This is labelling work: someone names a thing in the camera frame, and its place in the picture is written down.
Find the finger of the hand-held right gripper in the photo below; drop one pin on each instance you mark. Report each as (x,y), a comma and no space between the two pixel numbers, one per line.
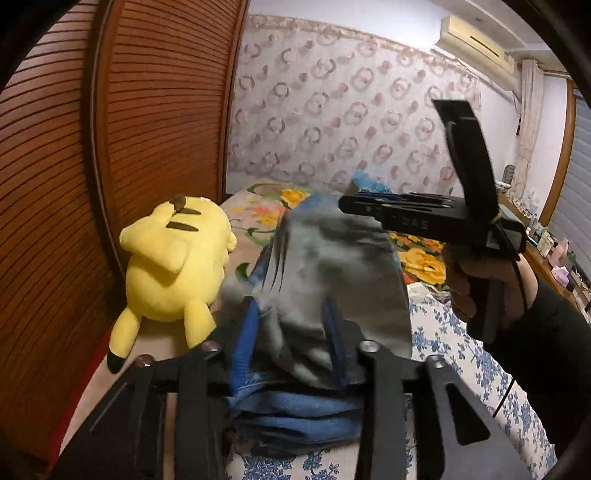
(425,197)
(362,207)

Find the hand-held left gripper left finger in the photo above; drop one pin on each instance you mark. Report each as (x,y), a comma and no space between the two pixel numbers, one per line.
(244,337)

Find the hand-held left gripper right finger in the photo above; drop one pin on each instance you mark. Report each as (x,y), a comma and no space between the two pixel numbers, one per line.
(337,353)

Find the grey pants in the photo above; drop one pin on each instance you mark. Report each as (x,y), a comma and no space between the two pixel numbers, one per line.
(332,258)

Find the person's right forearm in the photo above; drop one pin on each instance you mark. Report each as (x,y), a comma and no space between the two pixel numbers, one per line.
(554,360)

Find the person's right hand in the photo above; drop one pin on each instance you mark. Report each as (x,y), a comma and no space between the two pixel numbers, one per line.
(461,290)

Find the blue cloth bundle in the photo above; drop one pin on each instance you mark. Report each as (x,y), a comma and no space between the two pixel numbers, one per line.
(374,182)

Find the beige flower-print blanket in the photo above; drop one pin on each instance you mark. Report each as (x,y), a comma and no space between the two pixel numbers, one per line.
(415,258)

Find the folded blue jeans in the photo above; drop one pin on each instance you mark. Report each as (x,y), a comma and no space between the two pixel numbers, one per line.
(295,410)

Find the cream window curtain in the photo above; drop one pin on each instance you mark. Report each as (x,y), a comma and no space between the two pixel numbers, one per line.
(528,129)

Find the yellow plush toy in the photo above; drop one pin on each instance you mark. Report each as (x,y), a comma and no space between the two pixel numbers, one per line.
(171,277)

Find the group of toiletry bottles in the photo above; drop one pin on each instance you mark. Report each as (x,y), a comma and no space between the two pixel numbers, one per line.
(549,240)

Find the grey window blinds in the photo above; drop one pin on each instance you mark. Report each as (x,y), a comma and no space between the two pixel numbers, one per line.
(577,175)

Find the blue floral white bedsheet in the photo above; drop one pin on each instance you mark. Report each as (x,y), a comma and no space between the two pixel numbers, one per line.
(461,369)

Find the pink tissue pack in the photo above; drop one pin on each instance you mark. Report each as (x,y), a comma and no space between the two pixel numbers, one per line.
(564,275)

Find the wooden sideboard cabinet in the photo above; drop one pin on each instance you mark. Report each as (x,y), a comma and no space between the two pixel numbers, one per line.
(561,296)

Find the wooden louvered wardrobe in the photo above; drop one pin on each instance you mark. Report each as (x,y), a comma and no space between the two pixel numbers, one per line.
(161,115)

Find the circle-patterned wall cloth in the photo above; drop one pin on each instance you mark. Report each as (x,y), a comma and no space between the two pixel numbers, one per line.
(346,115)

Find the white wall air conditioner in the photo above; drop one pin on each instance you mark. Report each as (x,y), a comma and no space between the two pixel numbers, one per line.
(475,46)

